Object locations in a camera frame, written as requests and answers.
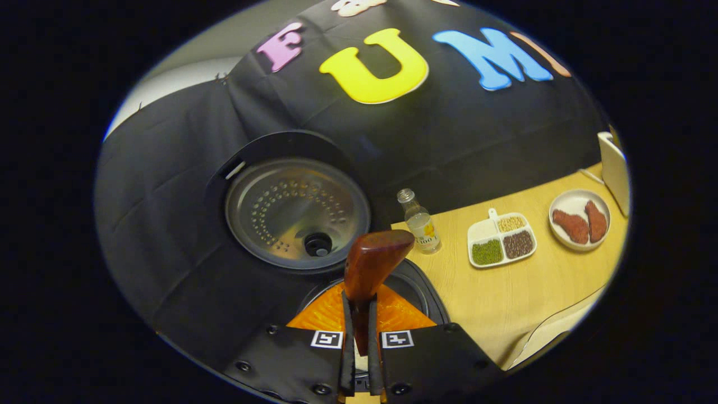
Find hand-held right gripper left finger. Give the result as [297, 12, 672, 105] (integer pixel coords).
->
[222, 281, 357, 404]

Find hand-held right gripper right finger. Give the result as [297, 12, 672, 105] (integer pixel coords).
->
[367, 283, 505, 404]

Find brown wooden spoon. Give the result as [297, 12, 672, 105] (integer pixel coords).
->
[343, 229, 416, 357]

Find grey rice cooker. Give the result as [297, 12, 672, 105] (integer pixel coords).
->
[205, 130, 450, 332]

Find small glass bottle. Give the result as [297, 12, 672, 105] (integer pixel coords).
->
[397, 188, 442, 255]

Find white divided grain dish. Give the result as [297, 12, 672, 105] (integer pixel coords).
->
[467, 208, 538, 269]

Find red meat piece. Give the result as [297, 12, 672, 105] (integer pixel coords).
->
[552, 209, 591, 245]
[584, 200, 609, 243]

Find round white plate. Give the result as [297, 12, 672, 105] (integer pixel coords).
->
[549, 189, 611, 251]

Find black backdrop cloth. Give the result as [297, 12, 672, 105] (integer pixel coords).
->
[94, 0, 609, 371]

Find white toaster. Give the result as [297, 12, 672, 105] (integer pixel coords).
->
[597, 130, 630, 217]

